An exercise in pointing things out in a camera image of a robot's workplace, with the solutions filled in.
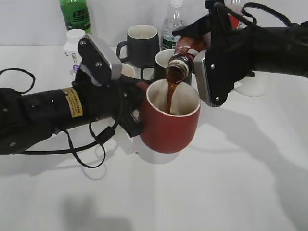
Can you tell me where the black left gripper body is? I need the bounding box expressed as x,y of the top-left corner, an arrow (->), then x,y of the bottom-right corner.
72,63 -> 131,124

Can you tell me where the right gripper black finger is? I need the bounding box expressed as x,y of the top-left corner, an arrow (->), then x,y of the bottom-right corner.
172,14 -> 211,38

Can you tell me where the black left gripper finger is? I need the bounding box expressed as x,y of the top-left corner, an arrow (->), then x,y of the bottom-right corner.
119,76 -> 144,137

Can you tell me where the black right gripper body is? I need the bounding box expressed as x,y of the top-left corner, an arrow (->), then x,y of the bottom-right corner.
205,0 -> 250,83

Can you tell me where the brown Nescafe coffee bottle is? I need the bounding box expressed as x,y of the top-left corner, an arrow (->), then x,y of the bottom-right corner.
166,32 -> 211,84

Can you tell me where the red ceramic mug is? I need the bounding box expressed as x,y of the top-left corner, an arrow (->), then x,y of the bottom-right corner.
137,79 -> 201,154

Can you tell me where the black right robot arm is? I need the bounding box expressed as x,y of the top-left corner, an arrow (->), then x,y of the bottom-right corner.
166,0 -> 308,106

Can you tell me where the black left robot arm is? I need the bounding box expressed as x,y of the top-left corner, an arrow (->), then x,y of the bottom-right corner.
0,70 -> 144,155

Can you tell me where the yellow paper cup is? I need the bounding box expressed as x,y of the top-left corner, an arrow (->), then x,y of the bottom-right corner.
121,63 -> 136,78

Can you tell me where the clear water bottle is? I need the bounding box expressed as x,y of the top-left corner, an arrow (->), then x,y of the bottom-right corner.
161,0 -> 186,50

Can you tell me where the cola bottle red label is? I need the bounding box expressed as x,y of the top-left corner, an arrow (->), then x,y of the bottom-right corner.
226,0 -> 250,29

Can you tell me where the black ceramic mug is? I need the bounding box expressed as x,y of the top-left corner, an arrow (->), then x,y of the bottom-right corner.
140,49 -> 193,87

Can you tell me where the white ceramic mug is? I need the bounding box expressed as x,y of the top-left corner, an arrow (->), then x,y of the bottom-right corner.
234,72 -> 268,97

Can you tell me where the dark grey mug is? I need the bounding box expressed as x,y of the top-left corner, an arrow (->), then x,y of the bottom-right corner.
116,25 -> 160,68

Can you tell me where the white yogurt carton bottle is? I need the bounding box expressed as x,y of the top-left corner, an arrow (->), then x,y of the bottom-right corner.
63,29 -> 85,81

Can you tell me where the green soda bottle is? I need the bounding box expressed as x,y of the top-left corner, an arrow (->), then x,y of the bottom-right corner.
59,0 -> 92,34

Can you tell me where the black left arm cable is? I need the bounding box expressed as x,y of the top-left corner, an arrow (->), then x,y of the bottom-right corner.
0,68 -> 118,168

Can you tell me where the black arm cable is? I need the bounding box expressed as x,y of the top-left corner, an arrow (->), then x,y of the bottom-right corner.
0,68 -> 118,168
216,1 -> 303,28

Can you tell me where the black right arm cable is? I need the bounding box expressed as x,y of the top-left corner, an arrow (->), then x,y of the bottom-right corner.
216,1 -> 303,28

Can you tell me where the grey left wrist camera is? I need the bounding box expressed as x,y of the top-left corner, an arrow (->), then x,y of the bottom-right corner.
78,34 -> 122,87

